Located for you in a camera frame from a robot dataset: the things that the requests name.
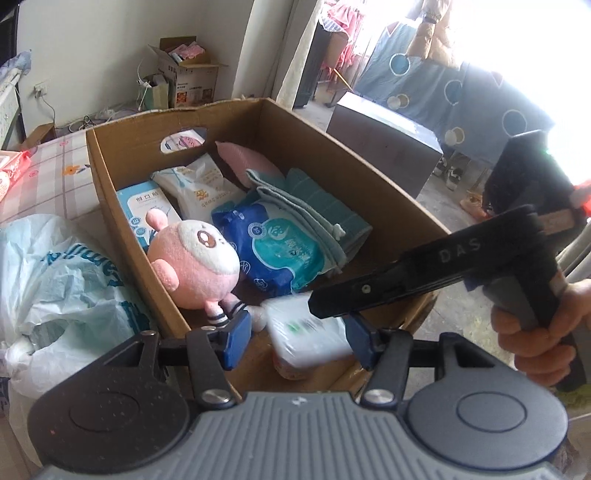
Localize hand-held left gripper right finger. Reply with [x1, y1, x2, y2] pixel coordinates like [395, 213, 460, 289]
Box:
[344, 311, 502, 409]

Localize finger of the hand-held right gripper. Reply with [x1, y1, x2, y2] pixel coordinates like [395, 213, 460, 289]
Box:
[307, 261, 409, 320]

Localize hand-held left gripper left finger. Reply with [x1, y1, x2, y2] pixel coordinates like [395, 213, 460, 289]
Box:
[117, 310, 254, 409]

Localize pink plush toy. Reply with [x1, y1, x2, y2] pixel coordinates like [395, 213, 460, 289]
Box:
[145, 208, 266, 330]

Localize blue tissue packet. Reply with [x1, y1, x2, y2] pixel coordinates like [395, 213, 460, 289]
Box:
[211, 200, 340, 296]

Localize large brown cardboard box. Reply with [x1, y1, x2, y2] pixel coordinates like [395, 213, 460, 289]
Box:
[85, 97, 452, 393]

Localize teal striped towel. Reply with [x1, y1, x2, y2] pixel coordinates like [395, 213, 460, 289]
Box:
[245, 167, 374, 278]

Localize white cotton swab packet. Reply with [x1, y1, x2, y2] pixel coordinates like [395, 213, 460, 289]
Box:
[151, 153, 245, 221]

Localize blue paper box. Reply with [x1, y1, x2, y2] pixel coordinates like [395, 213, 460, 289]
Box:
[115, 180, 183, 252]

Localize person's right hand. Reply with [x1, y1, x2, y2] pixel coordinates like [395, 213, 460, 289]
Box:
[491, 278, 591, 387]

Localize orange slipper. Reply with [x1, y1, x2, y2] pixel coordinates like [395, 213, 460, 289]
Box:
[461, 193, 491, 219]

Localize pair of shoes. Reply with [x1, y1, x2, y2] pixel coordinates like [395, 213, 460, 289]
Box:
[434, 154, 466, 191]

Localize hanging blue dotted garment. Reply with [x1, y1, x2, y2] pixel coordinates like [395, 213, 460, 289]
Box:
[355, 21, 557, 164]

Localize pale crumpled plastic bag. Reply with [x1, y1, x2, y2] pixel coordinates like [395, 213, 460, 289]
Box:
[0, 213, 160, 416]

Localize hanging beige jacket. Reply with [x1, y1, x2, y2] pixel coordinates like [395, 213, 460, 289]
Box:
[406, 0, 469, 70]

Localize checked floral mat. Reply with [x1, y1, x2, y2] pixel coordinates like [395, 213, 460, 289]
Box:
[0, 129, 107, 229]

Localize cream curtain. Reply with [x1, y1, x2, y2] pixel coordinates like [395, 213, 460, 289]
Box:
[276, 0, 326, 109]

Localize green paper bag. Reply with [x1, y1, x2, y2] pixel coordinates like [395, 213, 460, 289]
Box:
[137, 74, 171, 112]

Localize hanging pink dress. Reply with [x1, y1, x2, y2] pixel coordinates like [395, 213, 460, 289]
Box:
[321, 0, 370, 93]

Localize open cardboard box with packets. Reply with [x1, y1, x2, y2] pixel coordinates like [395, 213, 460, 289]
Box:
[148, 38, 228, 109]

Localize red wet wipes pack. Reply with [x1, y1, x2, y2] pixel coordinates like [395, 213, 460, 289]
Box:
[0, 148, 33, 202]

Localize small open cardboard box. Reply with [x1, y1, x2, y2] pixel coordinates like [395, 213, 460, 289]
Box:
[18, 123, 57, 152]

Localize bed mattress with grey sheet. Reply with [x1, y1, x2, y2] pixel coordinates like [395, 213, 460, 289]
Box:
[0, 69, 24, 151]

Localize lavender blue cloth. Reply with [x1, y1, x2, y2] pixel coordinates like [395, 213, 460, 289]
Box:
[0, 51, 32, 79]

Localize black bed headboard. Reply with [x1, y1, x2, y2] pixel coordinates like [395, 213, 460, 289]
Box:
[0, 0, 20, 63]

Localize power strip with white cables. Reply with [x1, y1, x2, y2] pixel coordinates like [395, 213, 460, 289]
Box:
[68, 107, 139, 132]

